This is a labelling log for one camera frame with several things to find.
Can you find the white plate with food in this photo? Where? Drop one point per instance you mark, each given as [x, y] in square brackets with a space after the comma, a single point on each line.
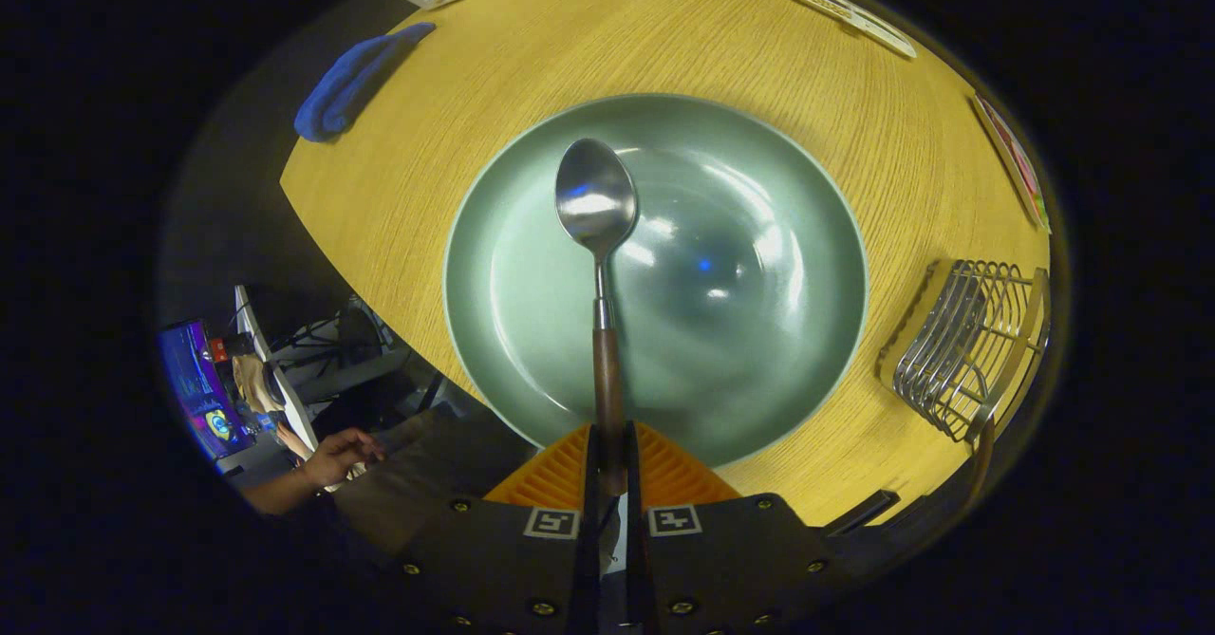
[1016, 165]

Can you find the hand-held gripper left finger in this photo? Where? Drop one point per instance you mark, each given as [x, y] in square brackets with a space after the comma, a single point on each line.
[494, 559]

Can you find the black bar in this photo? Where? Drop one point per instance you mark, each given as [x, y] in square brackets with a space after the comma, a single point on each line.
[859, 512]

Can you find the green round plate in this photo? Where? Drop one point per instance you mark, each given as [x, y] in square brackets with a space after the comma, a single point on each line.
[740, 331]

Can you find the white laptop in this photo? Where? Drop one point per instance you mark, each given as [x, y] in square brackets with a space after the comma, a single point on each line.
[289, 402]

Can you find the computer monitor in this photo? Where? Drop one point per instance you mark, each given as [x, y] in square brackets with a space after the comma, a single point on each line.
[195, 388]

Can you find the blue cloth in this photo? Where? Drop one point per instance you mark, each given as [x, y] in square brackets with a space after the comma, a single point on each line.
[346, 84]

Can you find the white divided snack tray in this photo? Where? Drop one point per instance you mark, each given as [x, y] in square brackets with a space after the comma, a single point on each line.
[854, 20]

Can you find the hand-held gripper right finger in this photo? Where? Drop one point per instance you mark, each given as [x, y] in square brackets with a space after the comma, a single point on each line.
[731, 559]

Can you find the person's grey trousers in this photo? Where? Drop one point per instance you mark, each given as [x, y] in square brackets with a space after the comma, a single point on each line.
[427, 469]

